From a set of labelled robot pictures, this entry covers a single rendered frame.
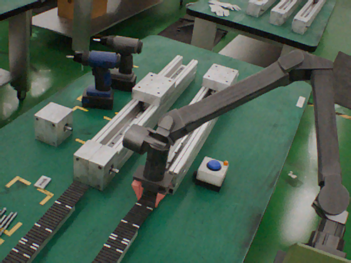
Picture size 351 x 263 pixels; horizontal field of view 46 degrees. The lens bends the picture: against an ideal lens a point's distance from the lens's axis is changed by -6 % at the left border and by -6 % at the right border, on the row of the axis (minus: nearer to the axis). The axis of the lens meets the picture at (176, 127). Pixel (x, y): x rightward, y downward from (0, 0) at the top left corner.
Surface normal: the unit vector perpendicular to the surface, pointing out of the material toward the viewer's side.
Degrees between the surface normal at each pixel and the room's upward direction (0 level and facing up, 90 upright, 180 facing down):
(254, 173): 0
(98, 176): 90
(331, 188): 42
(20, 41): 90
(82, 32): 90
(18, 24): 90
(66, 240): 0
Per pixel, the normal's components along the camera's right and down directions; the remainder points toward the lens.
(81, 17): -0.40, 0.44
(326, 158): -0.24, -0.38
